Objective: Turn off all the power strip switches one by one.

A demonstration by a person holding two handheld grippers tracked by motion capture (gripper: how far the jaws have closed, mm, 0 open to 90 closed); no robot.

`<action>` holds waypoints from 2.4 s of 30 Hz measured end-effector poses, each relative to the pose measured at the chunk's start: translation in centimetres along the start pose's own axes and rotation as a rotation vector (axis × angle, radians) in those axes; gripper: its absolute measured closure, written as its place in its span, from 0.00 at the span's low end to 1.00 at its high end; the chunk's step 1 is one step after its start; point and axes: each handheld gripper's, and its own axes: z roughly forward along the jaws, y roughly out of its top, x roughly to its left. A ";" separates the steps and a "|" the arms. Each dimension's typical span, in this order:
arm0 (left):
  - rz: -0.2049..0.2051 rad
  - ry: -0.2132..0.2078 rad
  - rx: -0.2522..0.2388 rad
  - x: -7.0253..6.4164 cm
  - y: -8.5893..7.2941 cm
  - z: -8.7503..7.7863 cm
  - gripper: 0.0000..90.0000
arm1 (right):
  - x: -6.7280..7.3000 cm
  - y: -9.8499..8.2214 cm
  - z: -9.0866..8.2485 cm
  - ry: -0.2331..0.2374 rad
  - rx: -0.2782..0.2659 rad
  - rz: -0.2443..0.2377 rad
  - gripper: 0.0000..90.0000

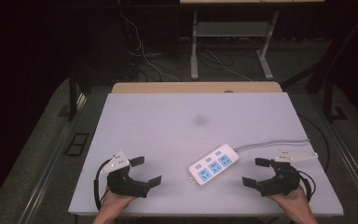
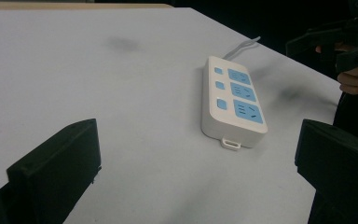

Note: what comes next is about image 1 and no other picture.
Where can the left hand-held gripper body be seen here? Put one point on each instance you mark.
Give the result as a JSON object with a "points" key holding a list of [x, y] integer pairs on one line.
{"points": [[125, 184]]}

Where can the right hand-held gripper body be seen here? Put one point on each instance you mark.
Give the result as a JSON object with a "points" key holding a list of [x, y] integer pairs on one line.
{"points": [[282, 182]]}

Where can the person's left hand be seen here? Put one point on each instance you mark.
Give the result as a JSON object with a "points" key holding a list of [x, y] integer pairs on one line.
{"points": [[115, 202]]}

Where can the person's right hand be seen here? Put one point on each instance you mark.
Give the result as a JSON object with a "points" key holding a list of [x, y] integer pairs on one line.
{"points": [[292, 202]]}

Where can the white power strip blue sockets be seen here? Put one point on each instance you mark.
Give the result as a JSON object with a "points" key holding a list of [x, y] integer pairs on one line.
{"points": [[213, 164]]}

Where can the wooden table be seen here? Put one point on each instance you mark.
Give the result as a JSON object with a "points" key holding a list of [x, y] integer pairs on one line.
{"points": [[183, 87]]}

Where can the black metal stand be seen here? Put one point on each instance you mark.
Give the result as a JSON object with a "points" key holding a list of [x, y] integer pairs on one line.
{"points": [[72, 93], [331, 99]]}

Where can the black rectangular floor frame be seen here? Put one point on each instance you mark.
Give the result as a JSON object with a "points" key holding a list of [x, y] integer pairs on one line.
{"points": [[77, 144]]}

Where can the aluminium floor rail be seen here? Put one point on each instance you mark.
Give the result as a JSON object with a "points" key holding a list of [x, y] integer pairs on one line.
{"points": [[48, 174], [351, 161]]}

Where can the white metal desk frame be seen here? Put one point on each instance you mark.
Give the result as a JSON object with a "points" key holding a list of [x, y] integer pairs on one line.
{"points": [[230, 29]]}

